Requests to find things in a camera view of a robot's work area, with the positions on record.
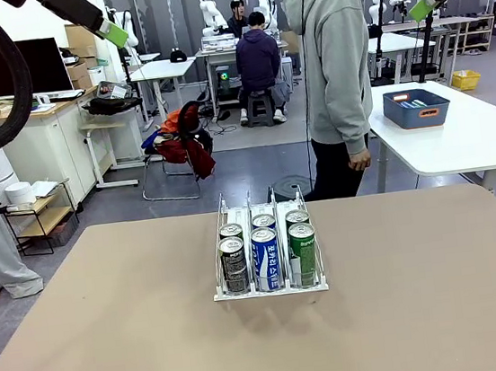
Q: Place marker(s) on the blue Pocari Sweat can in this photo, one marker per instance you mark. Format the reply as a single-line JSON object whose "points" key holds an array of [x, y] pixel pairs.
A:
{"points": [[267, 262], [406, 106], [263, 220]]}

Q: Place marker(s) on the grey-sleeved right forearm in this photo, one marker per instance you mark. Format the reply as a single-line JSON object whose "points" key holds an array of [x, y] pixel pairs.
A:
{"points": [[354, 127]]}

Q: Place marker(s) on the person's right hand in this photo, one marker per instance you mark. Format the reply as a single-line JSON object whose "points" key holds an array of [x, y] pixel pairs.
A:
{"points": [[360, 160]]}

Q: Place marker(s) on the cardboard box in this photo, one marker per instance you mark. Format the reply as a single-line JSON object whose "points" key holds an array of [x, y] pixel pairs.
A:
{"points": [[80, 38], [79, 75]]}

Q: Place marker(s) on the wooden shelf rack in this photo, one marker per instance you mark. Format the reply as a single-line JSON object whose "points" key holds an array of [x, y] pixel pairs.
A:
{"points": [[476, 33]]}

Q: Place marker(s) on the black computer monitor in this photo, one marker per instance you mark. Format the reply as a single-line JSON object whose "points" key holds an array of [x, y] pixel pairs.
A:
{"points": [[21, 68]]}

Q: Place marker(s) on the black tripod stand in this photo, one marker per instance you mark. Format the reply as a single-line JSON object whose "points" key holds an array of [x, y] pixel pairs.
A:
{"points": [[426, 50], [380, 51]]}

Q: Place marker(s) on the clear plastic package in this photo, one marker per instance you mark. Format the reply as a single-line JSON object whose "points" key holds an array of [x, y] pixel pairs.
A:
{"points": [[114, 89]]}

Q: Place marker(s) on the long white background table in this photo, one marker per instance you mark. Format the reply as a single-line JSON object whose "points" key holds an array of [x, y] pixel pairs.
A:
{"points": [[393, 43]]}

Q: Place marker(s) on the black bag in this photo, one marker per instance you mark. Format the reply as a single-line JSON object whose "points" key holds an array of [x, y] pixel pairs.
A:
{"points": [[113, 104]]}

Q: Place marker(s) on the white background desk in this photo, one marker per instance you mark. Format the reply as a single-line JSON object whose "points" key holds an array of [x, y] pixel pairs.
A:
{"points": [[161, 69]]}

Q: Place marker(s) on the yellow plastic crate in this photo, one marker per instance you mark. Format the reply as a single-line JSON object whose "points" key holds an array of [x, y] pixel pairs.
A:
{"points": [[466, 79]]}

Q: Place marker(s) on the white adjustable side table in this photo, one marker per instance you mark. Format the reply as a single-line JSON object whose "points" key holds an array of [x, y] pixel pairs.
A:
{"points": [[100, 127]]}

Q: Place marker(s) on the white cabinet wooden top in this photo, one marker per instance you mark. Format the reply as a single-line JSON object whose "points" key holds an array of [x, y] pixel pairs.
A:
{"points": [[53, 146]]}

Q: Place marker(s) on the person in grey hoodie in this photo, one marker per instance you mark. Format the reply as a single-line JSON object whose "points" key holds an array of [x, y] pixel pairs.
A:
{"points": [[331, 48]]}

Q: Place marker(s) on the background workbench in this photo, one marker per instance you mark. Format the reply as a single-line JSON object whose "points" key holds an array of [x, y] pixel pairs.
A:
{"points": [[218, 55]]}

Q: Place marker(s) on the black-haired background person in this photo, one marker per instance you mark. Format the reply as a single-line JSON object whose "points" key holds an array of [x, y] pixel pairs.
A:
{"points": [[237, 17]]}

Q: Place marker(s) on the seated person dark hoodie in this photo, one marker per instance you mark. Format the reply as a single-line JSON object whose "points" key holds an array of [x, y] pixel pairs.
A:
{"points": [[257, 57]]}

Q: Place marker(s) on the small white cylinder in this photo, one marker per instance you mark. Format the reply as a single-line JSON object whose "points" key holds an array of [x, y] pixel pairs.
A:
{"points": [[20, 194]]}

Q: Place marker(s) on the grey stool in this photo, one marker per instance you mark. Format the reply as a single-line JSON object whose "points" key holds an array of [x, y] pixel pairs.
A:
{"points": [[260, 109]]}

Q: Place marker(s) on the black Pepsi can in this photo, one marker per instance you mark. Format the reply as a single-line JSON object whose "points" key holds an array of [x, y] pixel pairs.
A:
{"points": [[231, 230], [234, 268]]}

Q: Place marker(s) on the black round floor disc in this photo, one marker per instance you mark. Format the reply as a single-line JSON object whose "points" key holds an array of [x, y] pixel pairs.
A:
{"points": [[291, 187]]}

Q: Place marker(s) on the green Sprite can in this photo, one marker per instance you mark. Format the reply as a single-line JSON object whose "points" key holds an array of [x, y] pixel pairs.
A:
{"points": [[297, 216], [304, 257]]}

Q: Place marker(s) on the metal frame chair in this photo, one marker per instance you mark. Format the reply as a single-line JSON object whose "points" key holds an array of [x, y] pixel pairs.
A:
{"points": [[173, 199]]}

